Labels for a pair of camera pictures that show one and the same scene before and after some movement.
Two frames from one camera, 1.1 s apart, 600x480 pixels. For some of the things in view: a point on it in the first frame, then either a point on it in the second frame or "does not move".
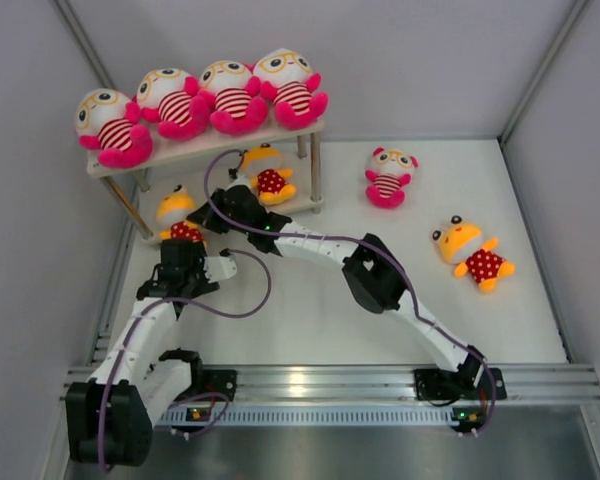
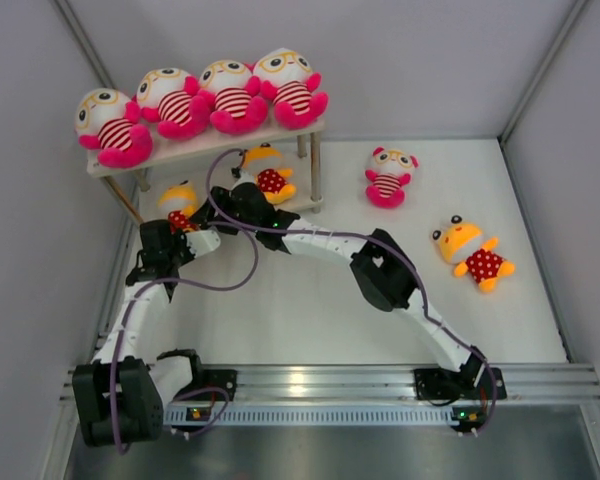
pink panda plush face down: (171, 97) does not move
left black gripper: (202, 285) → (182, 240)
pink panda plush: (232, 93) does not move
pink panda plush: (105, 121) does not move
